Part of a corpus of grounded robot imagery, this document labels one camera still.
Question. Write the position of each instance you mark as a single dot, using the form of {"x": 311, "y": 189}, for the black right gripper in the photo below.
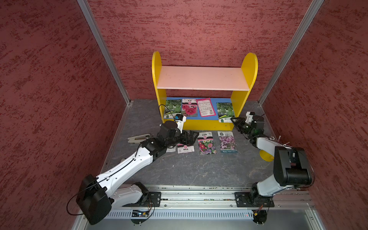
{"x": 237, "y": 123}

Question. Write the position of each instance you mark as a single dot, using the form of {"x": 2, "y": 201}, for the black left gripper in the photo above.
{"x": 191, "y": 140}

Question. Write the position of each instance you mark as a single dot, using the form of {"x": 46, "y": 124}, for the pink flower seed bag top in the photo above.
{"x": 206, "y": 143}

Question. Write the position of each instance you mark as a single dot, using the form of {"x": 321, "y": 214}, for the pink flower seed bag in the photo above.
{"x": 206, "y": 143}
{"x": 189, "y": 107}

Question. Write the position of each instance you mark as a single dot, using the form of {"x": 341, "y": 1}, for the aster seed bag top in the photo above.
{"x": 183, "y": 148}

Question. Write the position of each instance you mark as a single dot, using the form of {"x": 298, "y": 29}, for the purple flower seed bag top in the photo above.
{"x": 227, "y": 142}

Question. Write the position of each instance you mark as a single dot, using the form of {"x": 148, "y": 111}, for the green gourd seed bag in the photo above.
{"x": 171, "y": 149}

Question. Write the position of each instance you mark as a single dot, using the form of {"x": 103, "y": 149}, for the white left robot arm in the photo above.
{"x": 98, "y": 195}

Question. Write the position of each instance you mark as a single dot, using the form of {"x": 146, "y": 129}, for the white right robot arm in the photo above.
{"x": 291, "y": 168}

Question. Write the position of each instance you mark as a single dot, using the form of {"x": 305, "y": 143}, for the pink back-side seed bag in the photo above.
{"x": 205, "y": 107}

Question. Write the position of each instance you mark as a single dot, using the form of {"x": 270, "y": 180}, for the pink flower seed bag lower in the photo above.
{"x": 189, "y": 107}

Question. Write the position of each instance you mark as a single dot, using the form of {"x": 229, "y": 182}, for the yellow shelf unit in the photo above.
{"x": 238, "y": 81}

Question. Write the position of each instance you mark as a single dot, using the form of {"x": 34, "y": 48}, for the yellow pen cup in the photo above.
{"x": 266, "y": 156}

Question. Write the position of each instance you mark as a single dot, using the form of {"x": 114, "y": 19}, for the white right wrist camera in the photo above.
{"x": 249, "y": 117}

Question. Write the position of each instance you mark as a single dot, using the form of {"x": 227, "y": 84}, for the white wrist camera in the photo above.
{"x": 180, "y": 120}
{"x": 249, "y": 117}

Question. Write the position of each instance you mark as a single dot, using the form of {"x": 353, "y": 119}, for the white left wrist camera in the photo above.
{"x": 180, "y": 120}

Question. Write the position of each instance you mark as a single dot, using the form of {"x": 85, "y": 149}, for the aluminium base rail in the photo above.
{"x": 213, "y": 208}

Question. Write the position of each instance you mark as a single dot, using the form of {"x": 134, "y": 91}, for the aluminium corner post right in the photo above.
{"x": 299, "y": 34}

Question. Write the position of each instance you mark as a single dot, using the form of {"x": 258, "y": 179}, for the aluminium corner post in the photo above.
{"x": 88, "y": 15}
{"x": 299, "y": 34}

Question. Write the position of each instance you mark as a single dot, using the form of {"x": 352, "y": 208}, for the aluminium corner post left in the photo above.
{"x": 88, "y": 15}

